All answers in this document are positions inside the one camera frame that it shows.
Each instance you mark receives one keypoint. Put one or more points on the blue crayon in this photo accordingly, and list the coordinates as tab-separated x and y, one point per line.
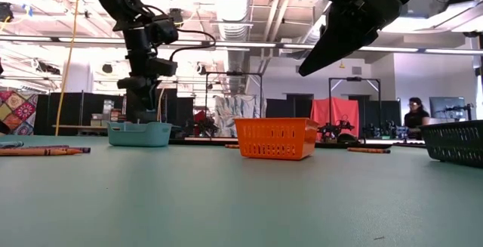
11	144

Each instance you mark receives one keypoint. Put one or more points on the slanted silver ventilation duct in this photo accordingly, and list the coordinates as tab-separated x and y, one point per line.
305	43

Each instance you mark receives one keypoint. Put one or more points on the black partition panel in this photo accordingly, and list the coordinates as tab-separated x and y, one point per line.
68	111
170	107
288	107

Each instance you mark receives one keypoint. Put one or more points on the long LED light bar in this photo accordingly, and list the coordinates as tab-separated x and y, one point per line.
241	44

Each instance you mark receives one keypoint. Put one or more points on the teal plastic bin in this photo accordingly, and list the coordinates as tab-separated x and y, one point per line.
139	135

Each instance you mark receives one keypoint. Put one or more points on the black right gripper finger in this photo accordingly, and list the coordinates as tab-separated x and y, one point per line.
339	39

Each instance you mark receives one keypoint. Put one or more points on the stacked storage boxes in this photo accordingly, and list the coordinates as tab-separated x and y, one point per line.
107	113

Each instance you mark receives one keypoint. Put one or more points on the black rig frame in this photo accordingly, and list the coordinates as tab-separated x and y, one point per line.
354	79
234	74

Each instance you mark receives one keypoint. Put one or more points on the black metal table frame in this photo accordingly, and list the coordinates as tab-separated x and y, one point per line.
203	140

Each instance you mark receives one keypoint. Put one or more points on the orange crayon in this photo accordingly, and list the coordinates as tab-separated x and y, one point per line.
370	150
37	152
232	146

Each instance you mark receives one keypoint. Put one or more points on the colourful patterned quilt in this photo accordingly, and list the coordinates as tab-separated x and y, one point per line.
15	111

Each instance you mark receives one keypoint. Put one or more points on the black background robot arm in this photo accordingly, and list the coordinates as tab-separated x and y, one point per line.
332	130

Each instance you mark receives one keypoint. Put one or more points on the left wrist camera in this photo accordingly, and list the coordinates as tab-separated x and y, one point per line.
164	66

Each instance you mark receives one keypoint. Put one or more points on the large silver ventilation duct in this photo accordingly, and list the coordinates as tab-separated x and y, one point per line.
232	13

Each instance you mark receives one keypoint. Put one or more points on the orange plastic basket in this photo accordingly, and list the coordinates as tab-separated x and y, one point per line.
275	141

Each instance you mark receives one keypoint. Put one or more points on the computer monitor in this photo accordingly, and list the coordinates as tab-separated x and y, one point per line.
447	107

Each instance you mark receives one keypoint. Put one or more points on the red cloth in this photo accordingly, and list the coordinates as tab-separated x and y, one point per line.
328	111

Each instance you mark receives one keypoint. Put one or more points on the white blue patterned cloth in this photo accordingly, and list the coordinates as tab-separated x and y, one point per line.
234	115

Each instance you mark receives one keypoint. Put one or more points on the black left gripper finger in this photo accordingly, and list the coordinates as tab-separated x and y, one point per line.
143	109

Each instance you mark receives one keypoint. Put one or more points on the person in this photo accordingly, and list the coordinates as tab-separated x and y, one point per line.
415	116

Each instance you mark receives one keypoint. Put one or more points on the black plastic basket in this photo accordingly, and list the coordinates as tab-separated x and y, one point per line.
453	145

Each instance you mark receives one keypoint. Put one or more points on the teal table mat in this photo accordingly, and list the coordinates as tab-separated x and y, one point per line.
113	201

